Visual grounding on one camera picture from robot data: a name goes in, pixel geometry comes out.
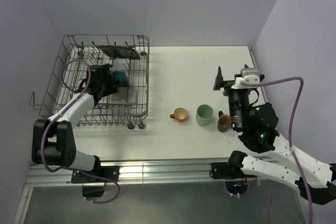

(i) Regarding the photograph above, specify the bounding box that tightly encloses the dark brown mug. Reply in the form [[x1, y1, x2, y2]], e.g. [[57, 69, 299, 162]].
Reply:
[[217, 111, 231, 133]]

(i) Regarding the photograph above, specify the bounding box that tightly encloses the aluminium mounting rail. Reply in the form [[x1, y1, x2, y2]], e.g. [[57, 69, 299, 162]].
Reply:
[[25, 157, 301, 188]]

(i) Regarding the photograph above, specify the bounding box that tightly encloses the pale green cup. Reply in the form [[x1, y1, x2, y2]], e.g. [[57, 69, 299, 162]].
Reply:
[[196, 104, 213, 126]]

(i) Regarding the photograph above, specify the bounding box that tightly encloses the black floral square plate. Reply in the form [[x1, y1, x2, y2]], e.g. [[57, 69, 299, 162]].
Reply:
[[96, 45, 140, 60]]

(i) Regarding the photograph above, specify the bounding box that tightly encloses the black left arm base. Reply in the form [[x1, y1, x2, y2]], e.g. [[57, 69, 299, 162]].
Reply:
[[71, 166, 120, 184]]

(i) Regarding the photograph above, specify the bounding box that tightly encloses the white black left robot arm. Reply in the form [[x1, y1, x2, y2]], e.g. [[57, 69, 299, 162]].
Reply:
[[31, 64, 119, 182]]

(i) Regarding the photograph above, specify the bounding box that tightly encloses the small red orange cup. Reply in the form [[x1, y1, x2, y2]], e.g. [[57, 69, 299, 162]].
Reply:
[[170, 108, 188, 122]]

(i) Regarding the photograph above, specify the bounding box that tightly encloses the dark bowl tan inside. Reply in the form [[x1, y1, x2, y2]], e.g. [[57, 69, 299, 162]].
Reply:
[[111, 71, 129, 87]]

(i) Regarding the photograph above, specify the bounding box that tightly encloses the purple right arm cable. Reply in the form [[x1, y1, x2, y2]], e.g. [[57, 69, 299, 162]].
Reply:
[[241, 77, 313, 224]]

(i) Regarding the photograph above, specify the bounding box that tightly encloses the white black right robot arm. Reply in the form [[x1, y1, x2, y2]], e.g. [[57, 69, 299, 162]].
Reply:
[[209, 66, 335, 205]]

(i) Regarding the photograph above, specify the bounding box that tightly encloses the grey wire dish rack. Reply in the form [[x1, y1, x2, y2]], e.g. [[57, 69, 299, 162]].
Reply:
[[29, 34, 150, 129]]

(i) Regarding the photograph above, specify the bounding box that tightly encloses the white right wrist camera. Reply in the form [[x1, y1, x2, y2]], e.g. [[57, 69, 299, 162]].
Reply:
[[233, 69, 260, 89]]

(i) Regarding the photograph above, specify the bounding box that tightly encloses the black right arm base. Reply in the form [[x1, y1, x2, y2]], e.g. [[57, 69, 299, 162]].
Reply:
[[209, 161, 256, 179]]

